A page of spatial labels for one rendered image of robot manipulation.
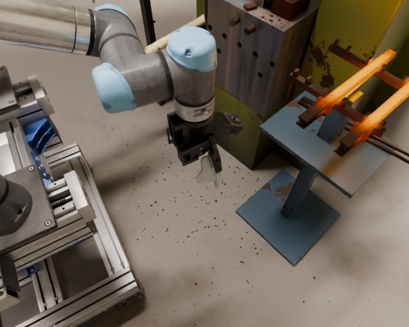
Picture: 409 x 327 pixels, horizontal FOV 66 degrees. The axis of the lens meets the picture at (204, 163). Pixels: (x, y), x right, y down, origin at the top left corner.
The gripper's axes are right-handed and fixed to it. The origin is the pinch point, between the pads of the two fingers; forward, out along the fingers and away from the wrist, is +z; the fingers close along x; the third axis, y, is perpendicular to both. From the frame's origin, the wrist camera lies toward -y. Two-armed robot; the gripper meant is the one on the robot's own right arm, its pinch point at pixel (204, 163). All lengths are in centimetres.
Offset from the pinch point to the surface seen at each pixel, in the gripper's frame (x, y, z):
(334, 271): 32, -55, 93
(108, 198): -61, 28, 93
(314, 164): 3.9, -41.0, 25.7
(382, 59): -6, -66, -2
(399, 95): 8, -58, -2
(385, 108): 9, -51, -2
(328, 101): -0.2, -39.4, -1.5
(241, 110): -49, -49, 52
